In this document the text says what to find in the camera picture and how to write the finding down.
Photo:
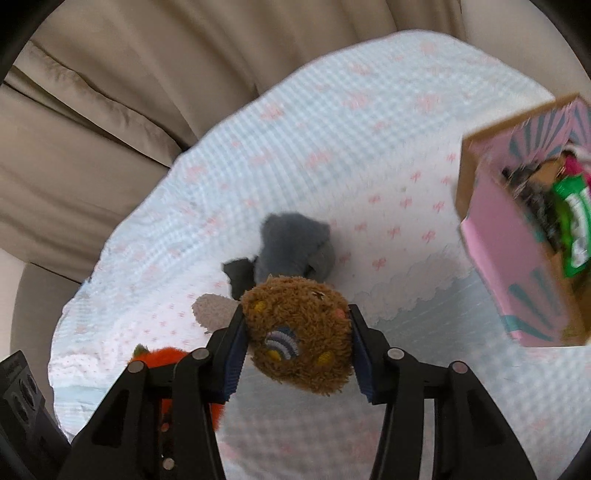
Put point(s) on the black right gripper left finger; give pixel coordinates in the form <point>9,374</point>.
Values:
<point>156,423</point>

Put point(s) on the orange plush toy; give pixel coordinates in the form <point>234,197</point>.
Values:
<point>170,356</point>

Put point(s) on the brown plush toy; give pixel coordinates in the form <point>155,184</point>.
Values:
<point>300,333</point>

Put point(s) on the black sock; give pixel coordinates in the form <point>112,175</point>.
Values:
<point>240,274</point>

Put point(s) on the grey fluffy sock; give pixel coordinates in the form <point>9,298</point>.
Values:
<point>296,246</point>

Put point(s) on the beige fluffy plush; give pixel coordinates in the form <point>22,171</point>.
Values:
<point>213,312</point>

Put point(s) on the pink cardboard box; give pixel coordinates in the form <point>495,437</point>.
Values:
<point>509,222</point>

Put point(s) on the green snack packet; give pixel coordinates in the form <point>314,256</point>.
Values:
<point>572,203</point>

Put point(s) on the light blue checkered blanket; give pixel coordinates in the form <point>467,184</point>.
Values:
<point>367,139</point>

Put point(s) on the beige curtain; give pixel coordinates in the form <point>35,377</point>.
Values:
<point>106,94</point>

